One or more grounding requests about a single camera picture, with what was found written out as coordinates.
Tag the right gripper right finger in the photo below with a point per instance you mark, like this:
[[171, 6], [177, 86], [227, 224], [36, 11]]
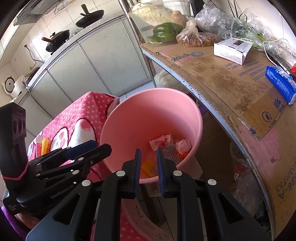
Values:
[[161, 170]]

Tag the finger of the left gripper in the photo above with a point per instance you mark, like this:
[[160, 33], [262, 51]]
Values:
[[73, 152]]

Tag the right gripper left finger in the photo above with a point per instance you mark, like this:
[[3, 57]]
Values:
[[137, 164]]

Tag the white orange wrapper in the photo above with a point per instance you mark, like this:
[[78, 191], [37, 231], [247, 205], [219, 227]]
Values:
[[178, 148]]

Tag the grey scouring cloth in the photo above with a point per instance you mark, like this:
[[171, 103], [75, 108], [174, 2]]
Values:
[[170, 153]]

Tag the yellow foam fruit net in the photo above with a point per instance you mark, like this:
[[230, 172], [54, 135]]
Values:
[[45, 146]]

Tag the pink plastic trash bucket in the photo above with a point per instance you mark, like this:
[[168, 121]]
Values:
[[148, 115]]

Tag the grey kitchen cabinets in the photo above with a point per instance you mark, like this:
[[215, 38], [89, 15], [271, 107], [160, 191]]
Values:
[[104, 57]]

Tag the pink polka dot blanket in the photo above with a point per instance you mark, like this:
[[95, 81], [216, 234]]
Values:
[[83, 121]]

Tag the white rice cooker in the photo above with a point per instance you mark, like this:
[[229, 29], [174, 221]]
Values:
[[13, 87]]

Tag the cardboard shelf liner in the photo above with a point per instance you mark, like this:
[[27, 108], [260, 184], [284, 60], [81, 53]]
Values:
[[252, 112]]

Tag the black wok with lid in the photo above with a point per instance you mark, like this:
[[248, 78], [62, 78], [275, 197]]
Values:
[[56, 40]]

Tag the green bell pepper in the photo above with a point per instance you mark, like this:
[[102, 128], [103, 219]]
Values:
[[165, 33]]

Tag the bag of dried food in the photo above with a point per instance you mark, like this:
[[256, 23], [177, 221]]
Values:
[[191, 37]]

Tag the white small carton box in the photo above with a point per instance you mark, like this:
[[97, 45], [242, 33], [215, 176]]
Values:
[[233, 49]]

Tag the blue tissue pack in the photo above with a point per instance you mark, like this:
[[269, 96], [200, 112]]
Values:
[[282, 82]]

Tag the napa cabbage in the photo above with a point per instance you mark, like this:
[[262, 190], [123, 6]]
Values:
[[152, 13]]

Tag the clear plastic bag greens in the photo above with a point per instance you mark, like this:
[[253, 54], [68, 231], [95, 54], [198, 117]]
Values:
[[258, 22]]

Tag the black wok with handle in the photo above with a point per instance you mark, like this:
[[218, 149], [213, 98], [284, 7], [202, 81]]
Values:
[[89, 18]]

